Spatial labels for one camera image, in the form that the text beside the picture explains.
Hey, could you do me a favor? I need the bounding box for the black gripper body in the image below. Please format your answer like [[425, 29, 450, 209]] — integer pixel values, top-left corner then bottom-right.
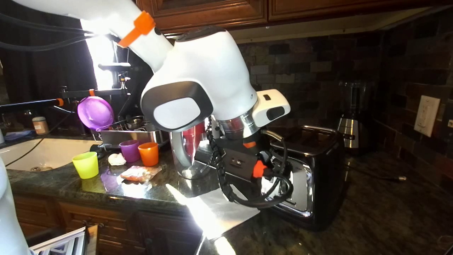
[[253, 140, 282, 182]]

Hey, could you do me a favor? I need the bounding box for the black chrome toaster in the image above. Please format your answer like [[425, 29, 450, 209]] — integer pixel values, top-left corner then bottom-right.
[[263, 124, 349, 232]]

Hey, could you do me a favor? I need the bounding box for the white paper sheet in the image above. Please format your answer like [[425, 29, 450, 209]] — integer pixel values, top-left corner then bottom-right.
[[165, 182, 261, 240]]

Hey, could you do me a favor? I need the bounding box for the black coffee maker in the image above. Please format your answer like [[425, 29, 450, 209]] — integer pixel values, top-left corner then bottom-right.
[[335, 80, 373, 151]]

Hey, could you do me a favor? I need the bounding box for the red and silver pitcher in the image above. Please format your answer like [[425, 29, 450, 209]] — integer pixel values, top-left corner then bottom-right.
[[168, 118, 213, 181]]

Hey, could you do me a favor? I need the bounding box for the orange plastic cup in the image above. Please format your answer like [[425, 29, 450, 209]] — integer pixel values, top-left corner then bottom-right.
[[137, 140, 161, 167]]

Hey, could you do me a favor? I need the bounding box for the clear snack packet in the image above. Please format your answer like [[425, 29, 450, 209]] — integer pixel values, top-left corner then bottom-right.
[[118, 164, 164, 184]]

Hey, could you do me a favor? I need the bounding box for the purple plastic cup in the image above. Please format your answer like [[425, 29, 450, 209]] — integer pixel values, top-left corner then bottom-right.
[[117, 138, 141, 165]]

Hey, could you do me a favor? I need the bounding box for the wooden upper cabinet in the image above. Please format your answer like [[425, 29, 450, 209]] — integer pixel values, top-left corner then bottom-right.
[[139, 0, 453, 33]]

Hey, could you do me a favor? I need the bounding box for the wooden cabinet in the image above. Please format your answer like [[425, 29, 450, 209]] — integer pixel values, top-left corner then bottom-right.
[[139, 0, 453, 33], [12, 188, 203, 255]]

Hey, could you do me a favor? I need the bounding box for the small white lump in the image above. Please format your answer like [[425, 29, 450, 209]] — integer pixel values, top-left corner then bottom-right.
[[106, 151, 127, 167]]

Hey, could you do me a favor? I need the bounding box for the metal dish rack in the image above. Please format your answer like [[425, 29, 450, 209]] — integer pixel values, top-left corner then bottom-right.
[[97, 113, 169, 147]]

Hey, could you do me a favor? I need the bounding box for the wooden lower cabinet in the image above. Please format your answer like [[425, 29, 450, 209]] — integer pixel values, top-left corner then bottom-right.
[[12, 188, 203, 255]]

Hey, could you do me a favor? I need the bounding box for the purple plastic plate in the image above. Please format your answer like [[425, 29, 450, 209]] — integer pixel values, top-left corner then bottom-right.
[[76, 94, 115, 133]]

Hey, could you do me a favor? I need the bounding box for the green plastic cup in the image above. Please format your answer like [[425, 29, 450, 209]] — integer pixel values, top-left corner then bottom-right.
[[70, 150, 100, 181]]

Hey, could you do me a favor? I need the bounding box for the small jar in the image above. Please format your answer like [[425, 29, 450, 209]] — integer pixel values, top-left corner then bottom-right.
[[30, 114, 50, 137]]

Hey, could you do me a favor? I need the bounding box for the dark curtain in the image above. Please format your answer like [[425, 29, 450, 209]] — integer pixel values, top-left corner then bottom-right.
[[0, 12, 97, 103]]

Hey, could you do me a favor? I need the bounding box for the black bar with orange clamps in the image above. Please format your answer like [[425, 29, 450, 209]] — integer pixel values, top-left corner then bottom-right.
[[0, 87, 131, 110]]

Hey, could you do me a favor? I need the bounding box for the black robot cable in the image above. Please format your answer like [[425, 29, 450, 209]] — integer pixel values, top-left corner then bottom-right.
[[213, 128, 294, 209]]

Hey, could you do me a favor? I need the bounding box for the black power cable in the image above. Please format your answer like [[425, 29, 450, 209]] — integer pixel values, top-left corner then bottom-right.
[[346, 161, 407, 184]]

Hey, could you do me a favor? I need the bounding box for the aluminium frame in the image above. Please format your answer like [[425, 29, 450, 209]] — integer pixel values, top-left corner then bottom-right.
[[26, 225, 89, 255]]

